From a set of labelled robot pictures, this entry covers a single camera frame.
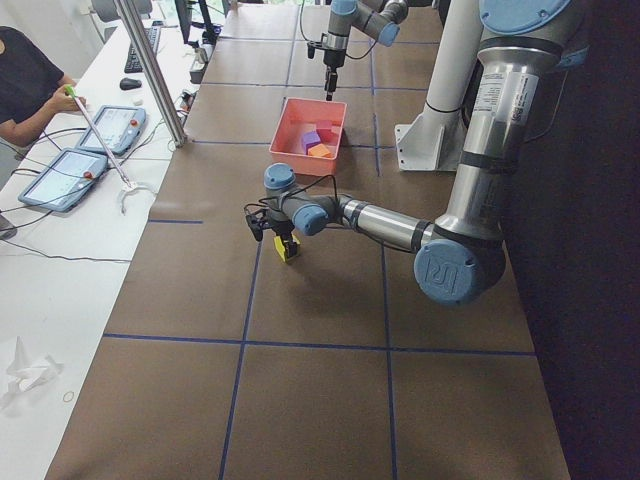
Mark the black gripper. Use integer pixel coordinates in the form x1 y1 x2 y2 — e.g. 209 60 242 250
325 66 338 101
266 210 299 260

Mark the yellow foam block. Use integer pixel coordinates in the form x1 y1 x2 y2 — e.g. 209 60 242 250
274 235 300 263

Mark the red foam block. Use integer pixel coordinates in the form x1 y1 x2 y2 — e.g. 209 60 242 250
315 120 343 145

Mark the purple foam block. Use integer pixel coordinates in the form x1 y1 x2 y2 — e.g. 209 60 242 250
300 130 322 155

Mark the orange foam block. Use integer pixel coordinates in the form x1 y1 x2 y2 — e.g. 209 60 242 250
307 143 335 158

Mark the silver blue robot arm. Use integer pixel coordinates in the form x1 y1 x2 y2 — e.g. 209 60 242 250
245 1 592 305
308 0 409 101

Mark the pink plastic bin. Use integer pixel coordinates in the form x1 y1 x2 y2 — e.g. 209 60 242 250
269 98 347 177

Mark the long grabber stick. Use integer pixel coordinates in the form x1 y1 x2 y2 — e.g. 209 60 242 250
63 84 157 215

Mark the black keyboard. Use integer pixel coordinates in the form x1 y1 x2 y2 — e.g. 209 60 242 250
123 25 163 74

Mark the black computer mouse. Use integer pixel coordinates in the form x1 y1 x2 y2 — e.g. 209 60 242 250
119 77 142 91

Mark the upper teach pendant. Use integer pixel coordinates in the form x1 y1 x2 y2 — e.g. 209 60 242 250
93 105 147 157

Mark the teach pendant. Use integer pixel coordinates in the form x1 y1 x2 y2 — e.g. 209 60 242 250
93 105 147 157
18 148 108 213

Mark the lower teach pendant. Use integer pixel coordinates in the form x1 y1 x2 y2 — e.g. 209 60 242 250
18 148 108 213

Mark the crumpled white paper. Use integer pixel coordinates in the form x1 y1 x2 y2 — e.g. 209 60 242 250
1 336 64 410

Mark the seated person black shirt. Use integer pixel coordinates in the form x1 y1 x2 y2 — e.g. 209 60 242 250
1 26 78 148

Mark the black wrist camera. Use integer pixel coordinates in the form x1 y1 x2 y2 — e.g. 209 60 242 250
245 213 266 242

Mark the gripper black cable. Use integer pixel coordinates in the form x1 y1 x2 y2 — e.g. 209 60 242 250
243 174 351 231
298 0 377 61

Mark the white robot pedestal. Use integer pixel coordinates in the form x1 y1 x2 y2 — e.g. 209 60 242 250
395 0 483 171

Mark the aluminium frame post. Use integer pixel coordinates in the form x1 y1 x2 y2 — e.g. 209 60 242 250
114 0 187 148

